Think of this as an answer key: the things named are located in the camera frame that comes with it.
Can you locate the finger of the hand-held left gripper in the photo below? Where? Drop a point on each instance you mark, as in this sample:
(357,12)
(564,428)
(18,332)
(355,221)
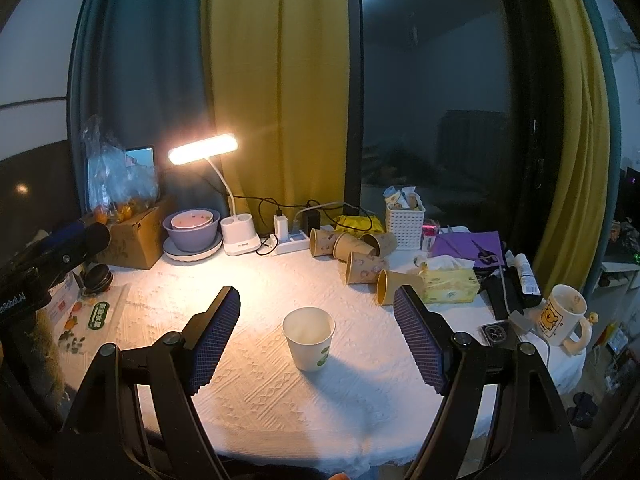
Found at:
(67,237)
(95,237)

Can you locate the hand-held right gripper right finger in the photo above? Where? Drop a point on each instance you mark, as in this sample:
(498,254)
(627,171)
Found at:
(420,342)

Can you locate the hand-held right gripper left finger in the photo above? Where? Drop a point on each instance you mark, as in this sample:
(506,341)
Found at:
(215,342)

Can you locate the white paper cup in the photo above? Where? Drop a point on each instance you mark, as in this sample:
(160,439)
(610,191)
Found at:
(309,340)

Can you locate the person's left forearm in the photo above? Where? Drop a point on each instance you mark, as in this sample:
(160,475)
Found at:
(50,355)

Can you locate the brown paper cup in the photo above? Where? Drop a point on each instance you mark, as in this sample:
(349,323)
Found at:
(321,244)
(382,244)
(395,287)
(350,247)
(367,269)

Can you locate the cardboard box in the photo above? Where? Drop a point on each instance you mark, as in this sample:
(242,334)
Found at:
(135,240)

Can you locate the black round lid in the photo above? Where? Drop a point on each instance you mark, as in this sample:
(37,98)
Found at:
(97,280)

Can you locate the yellow tissue box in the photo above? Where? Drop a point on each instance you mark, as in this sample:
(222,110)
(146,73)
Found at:
(450,285)

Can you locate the clear plastic bag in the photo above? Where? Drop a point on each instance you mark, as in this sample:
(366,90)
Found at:
(117,175)

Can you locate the sticker sheet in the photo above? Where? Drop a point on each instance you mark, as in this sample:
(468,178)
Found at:
(97,317)

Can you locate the smartphone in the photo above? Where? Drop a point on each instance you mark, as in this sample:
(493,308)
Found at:
(500,334)

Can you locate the white tablecloth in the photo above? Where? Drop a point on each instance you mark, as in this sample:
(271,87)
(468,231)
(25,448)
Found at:
(260,270)

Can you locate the white plate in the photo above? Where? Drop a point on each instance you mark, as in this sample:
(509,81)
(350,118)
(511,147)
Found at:
(192,256)

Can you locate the black case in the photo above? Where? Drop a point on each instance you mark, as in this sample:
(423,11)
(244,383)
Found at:
(500,295)

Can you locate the pink bowl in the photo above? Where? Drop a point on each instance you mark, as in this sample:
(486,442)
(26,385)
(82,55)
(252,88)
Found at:
(191,221)

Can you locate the purple bowl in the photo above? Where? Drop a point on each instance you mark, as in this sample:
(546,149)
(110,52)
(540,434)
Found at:
(192,240)

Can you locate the white power adapter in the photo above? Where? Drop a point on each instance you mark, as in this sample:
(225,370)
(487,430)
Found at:
(520,321)

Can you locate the pink box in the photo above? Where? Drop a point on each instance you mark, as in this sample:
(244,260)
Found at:
(430,235)

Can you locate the black scissors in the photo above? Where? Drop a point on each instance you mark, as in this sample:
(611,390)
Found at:
(484,255)

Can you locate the white plastic basket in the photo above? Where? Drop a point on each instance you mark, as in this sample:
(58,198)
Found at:
(405,227)

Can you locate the white power strip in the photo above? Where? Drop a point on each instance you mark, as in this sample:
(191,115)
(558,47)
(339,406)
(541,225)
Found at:
(290,246)

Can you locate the white tube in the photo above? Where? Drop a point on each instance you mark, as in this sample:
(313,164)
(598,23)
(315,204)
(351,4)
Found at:
(527,275)

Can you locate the yellow packet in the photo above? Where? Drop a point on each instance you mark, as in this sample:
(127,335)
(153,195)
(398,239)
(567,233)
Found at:
(357,223)

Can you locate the white charger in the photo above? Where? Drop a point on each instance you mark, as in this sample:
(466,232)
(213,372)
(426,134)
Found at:
(280,225)

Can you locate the white bear mug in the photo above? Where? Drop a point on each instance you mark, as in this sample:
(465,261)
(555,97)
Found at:
(557,322)

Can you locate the white desk lamp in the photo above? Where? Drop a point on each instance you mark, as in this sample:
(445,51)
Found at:
(202,149)

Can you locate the black charger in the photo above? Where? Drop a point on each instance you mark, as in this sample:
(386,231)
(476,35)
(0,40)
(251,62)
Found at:
(311,221)

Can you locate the teal curtain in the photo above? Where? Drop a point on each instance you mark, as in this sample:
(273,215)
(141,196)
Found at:
(135,60)

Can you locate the yellow curtain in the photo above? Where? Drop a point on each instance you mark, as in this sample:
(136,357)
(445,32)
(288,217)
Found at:
(575,135)
(280,85)

